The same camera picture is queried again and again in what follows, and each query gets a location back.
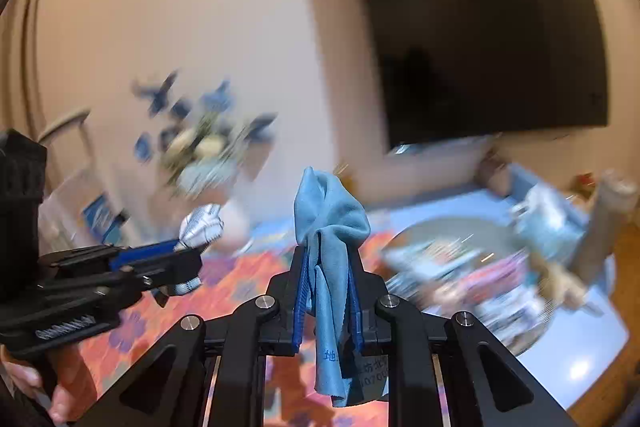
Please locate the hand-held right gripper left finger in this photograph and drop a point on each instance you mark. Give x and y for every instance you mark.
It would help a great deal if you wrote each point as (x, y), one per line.
(300, 307)

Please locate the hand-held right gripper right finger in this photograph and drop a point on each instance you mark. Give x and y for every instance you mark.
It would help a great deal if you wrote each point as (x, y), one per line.
(356, 322)

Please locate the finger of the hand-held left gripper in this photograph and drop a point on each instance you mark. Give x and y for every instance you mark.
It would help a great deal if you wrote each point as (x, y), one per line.
(145, 251)
(170, 277)

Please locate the blue microfiber cloth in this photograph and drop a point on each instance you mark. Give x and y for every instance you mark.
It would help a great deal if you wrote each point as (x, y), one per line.
(325, 217)

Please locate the person's left hand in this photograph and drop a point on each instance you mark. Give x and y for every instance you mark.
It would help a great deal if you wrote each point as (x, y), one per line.
(70, 387)

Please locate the row of upright books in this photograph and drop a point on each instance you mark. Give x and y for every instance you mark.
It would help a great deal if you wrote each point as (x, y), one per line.
(102, 214)

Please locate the floral tablecloth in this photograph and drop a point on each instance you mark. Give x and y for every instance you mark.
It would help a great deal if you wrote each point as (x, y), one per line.
(240, 277)

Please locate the round mirror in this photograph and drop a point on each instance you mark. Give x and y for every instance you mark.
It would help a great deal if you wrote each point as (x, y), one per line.
(450, 267)

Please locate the blue and white flower bouquet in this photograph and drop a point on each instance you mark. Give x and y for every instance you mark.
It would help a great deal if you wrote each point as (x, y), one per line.
(210, 147)

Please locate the black television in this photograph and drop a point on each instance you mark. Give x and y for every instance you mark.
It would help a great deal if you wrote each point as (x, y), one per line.
(475, 32)

